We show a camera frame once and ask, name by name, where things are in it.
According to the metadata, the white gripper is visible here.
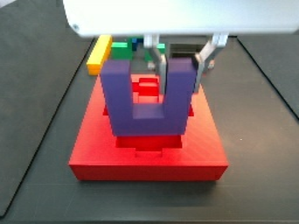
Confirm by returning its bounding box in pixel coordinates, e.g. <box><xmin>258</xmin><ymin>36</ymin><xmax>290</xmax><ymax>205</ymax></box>
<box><xmin>63</xmin><ymin>0</ymin><xmax>299</xmax><ymax>95</ymax></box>

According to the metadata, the purple U-shaped block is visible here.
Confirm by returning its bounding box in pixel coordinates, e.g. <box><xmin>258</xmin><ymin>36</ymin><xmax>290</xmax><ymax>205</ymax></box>
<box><xmin>100</xmin><ymin>58</ymin><xmax>196</xmax><ymax>137</ymax></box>

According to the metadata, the red board with slots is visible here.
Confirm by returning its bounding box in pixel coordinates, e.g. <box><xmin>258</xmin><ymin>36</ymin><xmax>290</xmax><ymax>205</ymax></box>
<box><xmin>69</xmin><ymin>80</ymin><xmax>230</xmax><ymax>181</ymax></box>

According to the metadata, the blue U-shaped block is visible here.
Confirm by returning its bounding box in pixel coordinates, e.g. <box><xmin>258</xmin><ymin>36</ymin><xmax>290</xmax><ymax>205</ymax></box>
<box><xmin>128</xmin><ymin>37</ymin><xmax>144</xmax><ymax>52</ymax></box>

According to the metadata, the green arch block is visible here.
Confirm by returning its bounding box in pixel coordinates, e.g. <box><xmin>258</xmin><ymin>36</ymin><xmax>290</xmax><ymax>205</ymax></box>
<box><xmin>109</xmin><ymin>42</ymin><xmax>165</xmax><ymax>61</ymax></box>

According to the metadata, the yellow long bar block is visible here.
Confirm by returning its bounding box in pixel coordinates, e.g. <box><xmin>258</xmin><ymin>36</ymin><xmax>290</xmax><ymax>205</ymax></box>
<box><xmin>87</xmin><ymin>35</ymin><xmax>112</xmax><ymax>75</ymax></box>

